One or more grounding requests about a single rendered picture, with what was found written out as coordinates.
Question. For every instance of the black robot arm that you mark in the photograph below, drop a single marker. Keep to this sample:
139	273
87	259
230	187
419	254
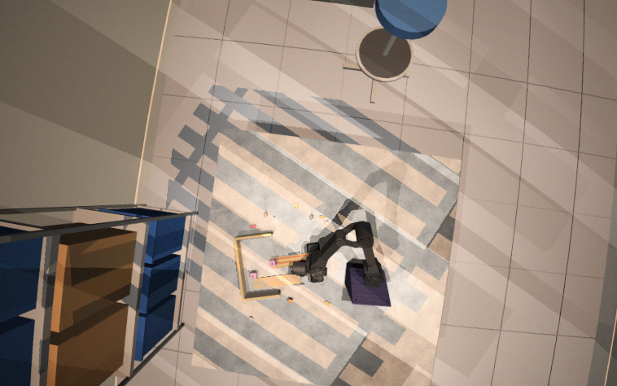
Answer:
315	263

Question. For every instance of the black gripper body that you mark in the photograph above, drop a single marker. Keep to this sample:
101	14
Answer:
312	247

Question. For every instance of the long wooden strip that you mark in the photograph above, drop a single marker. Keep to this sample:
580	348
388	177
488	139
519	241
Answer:
288	260

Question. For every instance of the orange flat strip with blue speckles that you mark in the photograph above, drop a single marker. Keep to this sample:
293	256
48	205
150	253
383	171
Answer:
288	279

